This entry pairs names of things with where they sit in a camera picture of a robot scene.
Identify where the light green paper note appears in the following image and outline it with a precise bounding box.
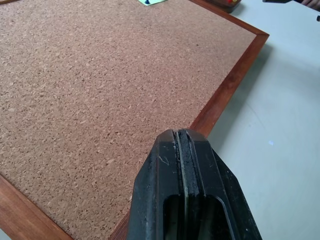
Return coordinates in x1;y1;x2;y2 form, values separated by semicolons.
137;0;168;7

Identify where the dark wooden pin box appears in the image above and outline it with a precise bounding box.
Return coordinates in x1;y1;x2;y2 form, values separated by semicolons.
202;0;242;14

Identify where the cork board with wooden frame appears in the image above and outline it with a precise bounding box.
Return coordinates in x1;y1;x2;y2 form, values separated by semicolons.
0;0;270;240

